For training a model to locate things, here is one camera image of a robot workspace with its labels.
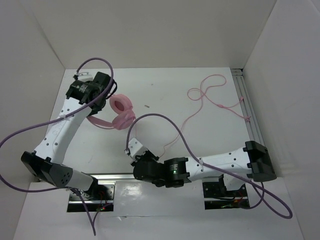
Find pink headphones with cable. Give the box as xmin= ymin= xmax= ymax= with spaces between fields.
xmin=86 ymin=73 xmax=252 ymax=157

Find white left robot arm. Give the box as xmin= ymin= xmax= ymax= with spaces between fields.
xmin=21 ymin=72 xmax=114 ymax=200

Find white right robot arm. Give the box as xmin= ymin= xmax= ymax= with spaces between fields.
xmin=125 ymin=138 xmax=277 ymax=196

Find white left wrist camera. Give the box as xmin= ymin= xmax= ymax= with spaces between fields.
xmin=73 ymin=72 xmax=92 ymax=81

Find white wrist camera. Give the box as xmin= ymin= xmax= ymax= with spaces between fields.
xmin=124 ymin=137 xmax=148 ymax=160
xmin=73 ymin=72 xmax=92 ymax=81

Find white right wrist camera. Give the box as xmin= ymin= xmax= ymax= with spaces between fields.
xmin=124 ymin=137 xmax=148 ymax=160

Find aluminium front rail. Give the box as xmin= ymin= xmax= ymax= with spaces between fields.
xmin=37 ymin=172 xmax=226 ymax=186

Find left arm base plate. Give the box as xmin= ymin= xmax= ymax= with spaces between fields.
xmin=66 ymin=181 xmax=116 ymax=213

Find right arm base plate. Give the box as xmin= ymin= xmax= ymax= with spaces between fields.
xmin=202 ymin=181 xmax=250 ymax=210

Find aluminium side rail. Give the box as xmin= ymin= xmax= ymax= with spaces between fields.
xmin=230 ymin=68 xmax=265 ymax=146

